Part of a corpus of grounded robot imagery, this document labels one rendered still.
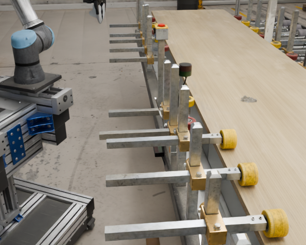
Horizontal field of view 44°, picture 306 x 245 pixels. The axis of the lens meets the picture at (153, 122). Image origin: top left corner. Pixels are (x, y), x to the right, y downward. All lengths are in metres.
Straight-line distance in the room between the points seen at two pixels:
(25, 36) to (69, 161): 1.54
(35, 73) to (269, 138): 1.13
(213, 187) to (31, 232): 1.41
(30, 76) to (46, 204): 0.87
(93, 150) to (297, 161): 2.10
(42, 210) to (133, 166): 0.94
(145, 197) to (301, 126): 1.32
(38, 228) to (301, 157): 1.45
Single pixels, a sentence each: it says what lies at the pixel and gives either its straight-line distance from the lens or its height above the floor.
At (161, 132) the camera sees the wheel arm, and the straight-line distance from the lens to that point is 1.79.
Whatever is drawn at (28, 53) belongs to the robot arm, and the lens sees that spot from 1.91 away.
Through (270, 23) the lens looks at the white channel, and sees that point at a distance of 3.23.
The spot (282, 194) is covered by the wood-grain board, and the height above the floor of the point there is 0.90.
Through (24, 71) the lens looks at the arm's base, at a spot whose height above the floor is 1.10.
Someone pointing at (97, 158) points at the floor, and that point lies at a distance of 3.22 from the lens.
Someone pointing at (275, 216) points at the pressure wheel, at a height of 0.98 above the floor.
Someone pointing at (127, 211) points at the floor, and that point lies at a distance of 2.65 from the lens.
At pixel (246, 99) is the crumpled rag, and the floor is 0.91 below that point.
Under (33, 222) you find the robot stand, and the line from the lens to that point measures 2.35.
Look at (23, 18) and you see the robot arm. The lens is 2.03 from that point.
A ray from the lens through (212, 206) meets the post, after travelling 1.13.
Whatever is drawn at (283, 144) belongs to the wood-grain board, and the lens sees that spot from 1.69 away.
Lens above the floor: 1.72
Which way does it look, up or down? 27 degrees down
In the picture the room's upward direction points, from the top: straight up
